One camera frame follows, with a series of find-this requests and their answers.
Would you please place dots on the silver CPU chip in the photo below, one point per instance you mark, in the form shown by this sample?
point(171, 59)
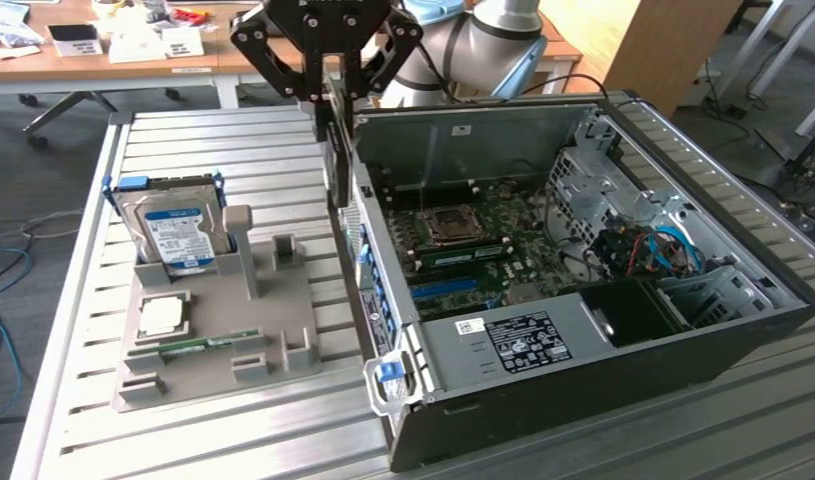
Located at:
point(160, 315)

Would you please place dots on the blue case latch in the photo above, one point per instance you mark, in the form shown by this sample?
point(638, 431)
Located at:
point(388, 372)

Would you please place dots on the metal CPU socket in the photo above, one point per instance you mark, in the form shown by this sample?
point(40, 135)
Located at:
point(450, 225)

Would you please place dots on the large white box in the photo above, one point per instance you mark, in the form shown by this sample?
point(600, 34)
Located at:
point(136, 47)

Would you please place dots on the white paper label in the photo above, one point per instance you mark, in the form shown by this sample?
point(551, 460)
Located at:
point(13, 52)

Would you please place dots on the white box black lid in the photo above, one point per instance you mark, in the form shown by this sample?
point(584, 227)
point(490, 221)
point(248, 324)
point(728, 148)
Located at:
point(76, 40)

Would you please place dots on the grey parts rack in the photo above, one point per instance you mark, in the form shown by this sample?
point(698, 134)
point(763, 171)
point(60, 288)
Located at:
point(213, 310)

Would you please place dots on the green RAM stick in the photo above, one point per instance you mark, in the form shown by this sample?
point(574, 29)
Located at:
point(193, 344)
point(460, 256)

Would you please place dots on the black chair base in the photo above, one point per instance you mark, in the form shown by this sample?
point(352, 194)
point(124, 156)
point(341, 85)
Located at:
point(67, 107)

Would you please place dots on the red small item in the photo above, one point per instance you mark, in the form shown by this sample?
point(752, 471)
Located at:
point(193, 16)

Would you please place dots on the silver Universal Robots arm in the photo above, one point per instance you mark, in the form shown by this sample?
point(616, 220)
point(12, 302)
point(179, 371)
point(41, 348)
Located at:
point(474, 45)

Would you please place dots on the silver disk bay cage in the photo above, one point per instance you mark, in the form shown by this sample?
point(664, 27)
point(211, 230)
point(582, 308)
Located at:
point(580, 200)

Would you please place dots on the grey power supply unit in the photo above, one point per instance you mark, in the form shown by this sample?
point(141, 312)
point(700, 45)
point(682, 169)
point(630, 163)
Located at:
point(460, 360)

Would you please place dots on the wooden cabinet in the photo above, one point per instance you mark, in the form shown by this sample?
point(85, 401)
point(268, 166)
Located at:
point(647, 50)

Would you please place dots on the white cup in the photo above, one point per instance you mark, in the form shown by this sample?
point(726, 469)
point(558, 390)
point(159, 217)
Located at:
point(107, 7)

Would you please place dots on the blue expansion slot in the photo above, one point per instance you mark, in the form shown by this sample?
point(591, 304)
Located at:
point(443, 288)

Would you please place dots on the black open PC case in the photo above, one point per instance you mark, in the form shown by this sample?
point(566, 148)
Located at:
point(580, 415)

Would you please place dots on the green motherboard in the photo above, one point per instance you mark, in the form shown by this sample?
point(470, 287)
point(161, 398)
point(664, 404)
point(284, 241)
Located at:
point(520, 250)

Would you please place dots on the socket locking lever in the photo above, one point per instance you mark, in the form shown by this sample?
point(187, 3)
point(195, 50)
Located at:
point(424, 197)

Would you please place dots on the clear plastic bag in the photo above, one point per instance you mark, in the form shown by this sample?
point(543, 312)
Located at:
point(6, 30)

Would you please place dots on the hard disk blue caddy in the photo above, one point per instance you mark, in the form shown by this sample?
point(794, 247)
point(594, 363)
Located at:
point(173, 235)

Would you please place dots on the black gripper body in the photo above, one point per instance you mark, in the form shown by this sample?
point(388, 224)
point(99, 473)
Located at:
point(327, 25)

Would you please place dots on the white table frame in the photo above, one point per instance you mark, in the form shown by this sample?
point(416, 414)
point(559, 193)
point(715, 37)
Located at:
point(783, 50)

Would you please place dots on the green graphics card black cooler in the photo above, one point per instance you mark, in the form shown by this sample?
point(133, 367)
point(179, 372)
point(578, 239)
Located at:
point(340, 165)

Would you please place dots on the small white box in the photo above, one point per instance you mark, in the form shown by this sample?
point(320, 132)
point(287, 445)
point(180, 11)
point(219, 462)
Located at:
point(183, 42)

